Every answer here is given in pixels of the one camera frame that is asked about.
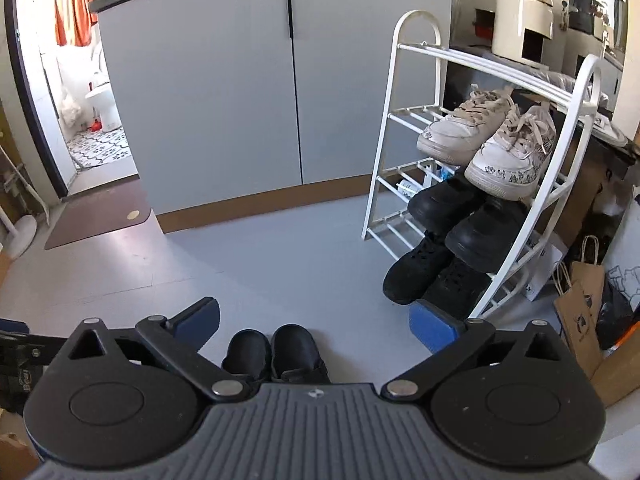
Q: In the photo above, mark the white countertop appliance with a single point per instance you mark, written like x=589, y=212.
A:
x=525, y=15

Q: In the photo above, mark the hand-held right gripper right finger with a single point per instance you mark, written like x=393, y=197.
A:
x=435, y=327

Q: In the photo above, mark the white shoe rack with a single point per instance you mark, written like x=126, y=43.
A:
x=553, y=170

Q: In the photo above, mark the white lace-up sneaker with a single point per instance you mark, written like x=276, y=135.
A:
x=510, y=160
x=460, y=130

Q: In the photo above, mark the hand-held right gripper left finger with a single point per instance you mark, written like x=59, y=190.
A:
x=197, y=322

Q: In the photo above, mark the brown paper bag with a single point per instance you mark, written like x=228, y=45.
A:
x=590, y=270
x=580, y=320

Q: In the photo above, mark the black plastic bag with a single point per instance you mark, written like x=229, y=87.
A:
x=615, y=310

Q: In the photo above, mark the white toilet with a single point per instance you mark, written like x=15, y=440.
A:
x=102, y=100

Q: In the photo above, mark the brown cardboard box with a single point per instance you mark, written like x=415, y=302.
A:
x=585, y=195

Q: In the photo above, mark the large cardboard box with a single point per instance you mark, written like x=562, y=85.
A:
x=617, y=375

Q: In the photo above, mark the white standing fan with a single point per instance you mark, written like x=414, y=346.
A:
x=17, y=235

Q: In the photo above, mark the low cardboard box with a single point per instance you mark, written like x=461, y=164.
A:
x=15, y=450

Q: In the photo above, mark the black mesh sneaker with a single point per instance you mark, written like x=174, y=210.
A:
x=415, y=272
x=455, y=287

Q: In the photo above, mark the brown floor mat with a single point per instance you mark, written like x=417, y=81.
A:
x=95, y=215

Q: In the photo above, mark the orange towel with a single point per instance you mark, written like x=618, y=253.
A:
x=75, y=10

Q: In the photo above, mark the dark grey buckle clog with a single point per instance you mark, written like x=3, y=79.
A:
x=485, y=240
x=440, y=202

